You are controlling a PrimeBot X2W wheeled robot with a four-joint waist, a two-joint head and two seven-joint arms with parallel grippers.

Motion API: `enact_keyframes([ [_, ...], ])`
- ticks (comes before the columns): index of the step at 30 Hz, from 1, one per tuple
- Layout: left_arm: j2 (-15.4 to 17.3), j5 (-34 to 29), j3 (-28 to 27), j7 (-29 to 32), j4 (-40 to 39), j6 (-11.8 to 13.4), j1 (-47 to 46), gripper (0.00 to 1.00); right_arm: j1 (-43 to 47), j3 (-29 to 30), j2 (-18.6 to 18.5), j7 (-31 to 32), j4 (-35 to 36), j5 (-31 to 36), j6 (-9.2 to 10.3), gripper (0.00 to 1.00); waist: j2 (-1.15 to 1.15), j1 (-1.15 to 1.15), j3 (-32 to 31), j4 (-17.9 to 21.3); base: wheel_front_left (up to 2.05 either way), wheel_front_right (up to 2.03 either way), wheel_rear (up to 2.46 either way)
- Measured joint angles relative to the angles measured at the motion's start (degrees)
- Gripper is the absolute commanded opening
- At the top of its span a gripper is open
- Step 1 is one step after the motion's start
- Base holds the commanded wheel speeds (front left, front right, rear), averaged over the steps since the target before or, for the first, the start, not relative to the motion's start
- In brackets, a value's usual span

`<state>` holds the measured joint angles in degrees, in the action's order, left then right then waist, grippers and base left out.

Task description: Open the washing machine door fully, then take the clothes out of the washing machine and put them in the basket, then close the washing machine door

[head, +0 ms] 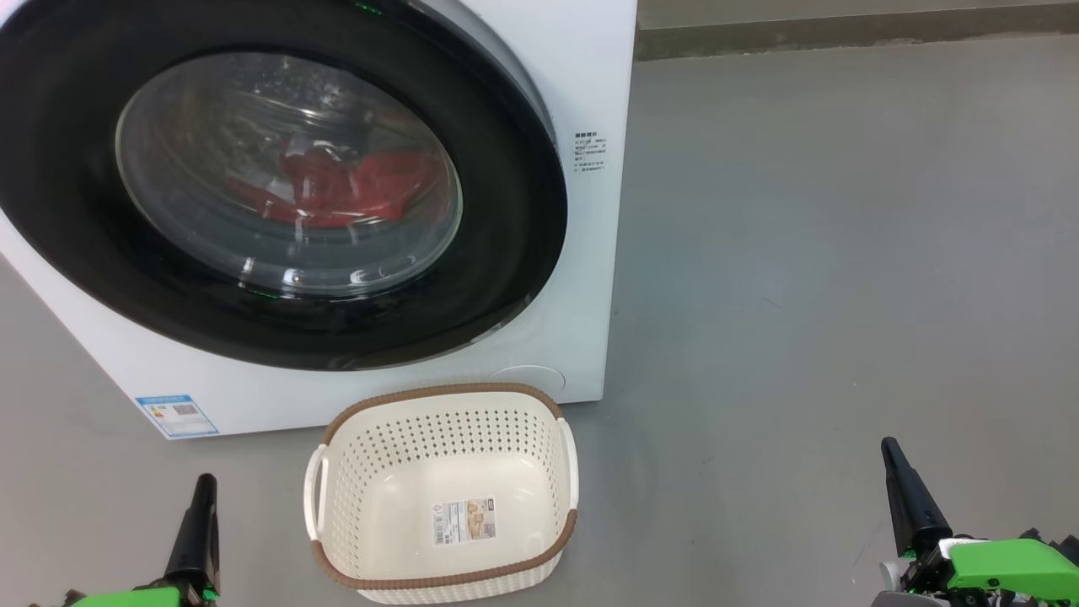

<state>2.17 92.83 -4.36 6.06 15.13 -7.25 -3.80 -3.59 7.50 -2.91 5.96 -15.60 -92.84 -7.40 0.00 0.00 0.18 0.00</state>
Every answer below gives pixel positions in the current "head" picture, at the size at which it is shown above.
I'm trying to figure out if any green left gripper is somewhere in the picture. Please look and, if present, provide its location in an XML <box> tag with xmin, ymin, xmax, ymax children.
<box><xmin>51</xmin><ymin>473</ymin><xmax>223</xmax><ymax>607</ymax></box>

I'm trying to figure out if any red and white clothing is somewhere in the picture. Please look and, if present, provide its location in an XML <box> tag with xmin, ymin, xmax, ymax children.
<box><xmin>228</xmin><ymin>139</ymin><xmax>448</xmax><ymax>230</ymax></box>

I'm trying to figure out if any round glass washer door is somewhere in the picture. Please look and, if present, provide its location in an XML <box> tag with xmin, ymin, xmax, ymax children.
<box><xmin>0</xmin><ymin>0</ymin><xmax>570</xmax><ymax>372</ymax></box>

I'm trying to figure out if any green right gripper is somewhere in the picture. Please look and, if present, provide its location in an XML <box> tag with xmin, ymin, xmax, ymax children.
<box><xmin>872</xmin><ymin>437</ymin><xmax>1079</xmax><ymax>607</ymax></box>

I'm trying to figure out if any white front-load washing machine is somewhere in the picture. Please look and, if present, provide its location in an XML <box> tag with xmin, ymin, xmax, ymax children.
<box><xmin>0</xmin><ymin>0</ymin><xmax>639</xmax><ymax>441</ymax></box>

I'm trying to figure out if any cream perforated basket brown rim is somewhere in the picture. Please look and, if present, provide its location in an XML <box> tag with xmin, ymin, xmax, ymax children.
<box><xmin>303</xmin><ymin>382</ymin><xmax>581</xmax><ymax>605</ymax></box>

